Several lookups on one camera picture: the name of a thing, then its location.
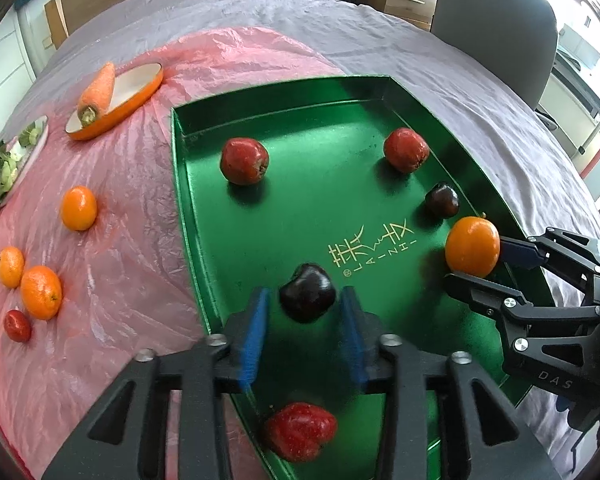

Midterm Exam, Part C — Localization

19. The dark plum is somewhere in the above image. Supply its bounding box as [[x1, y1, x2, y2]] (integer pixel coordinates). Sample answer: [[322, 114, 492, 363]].
[[424, 182, 460, 219], [278, 263, 337, 324]]

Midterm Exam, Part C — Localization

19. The red apple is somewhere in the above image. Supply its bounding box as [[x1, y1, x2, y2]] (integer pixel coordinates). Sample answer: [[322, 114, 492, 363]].
[[384, 127, 430, 174], [220, 138, 270, 185], [264, 402, 338, 463], [3, 309, 32, 344]]

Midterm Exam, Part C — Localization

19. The large orange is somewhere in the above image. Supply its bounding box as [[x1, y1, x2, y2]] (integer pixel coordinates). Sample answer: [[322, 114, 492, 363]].
[[20, 266, 62, 321]]

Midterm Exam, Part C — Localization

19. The green metal tray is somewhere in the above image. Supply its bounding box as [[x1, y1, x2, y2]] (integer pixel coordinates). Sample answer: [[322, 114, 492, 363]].
[[172, 76, 528, 479]]

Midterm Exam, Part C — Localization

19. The purple bed cover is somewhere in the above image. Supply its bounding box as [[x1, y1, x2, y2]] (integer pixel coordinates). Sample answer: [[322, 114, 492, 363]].
[[0, 0, 600, 480]]

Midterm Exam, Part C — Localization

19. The pink plastic sheet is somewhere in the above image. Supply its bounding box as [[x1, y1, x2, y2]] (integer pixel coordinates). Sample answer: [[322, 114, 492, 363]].
[[0, 27, 336, 479]]

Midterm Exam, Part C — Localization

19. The grey chair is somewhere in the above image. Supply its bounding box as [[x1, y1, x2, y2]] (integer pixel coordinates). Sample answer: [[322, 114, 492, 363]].
[[430, 0, 558, 108]]

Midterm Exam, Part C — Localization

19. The patterned grey plate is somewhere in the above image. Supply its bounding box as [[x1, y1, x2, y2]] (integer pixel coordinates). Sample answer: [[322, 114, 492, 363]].
[[0, 115, 48, 208]]

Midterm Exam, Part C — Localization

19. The green leafy bok choy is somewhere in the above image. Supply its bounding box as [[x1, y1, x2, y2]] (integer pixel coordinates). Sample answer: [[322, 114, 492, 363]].
[[0, 118, 46, 207]]

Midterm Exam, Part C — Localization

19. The orange carrot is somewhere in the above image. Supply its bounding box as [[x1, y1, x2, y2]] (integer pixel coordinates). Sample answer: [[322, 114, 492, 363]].
[[76, 62, 116, 127]]

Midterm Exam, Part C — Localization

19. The orange rimmed white dish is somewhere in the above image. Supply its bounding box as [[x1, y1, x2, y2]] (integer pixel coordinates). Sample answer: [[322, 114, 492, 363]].
[[65, 63, 163, 141]]

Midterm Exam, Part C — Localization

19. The white wardrobe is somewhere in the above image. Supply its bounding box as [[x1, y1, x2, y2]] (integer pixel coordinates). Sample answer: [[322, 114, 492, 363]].
[[0, 8, 35, 133]]

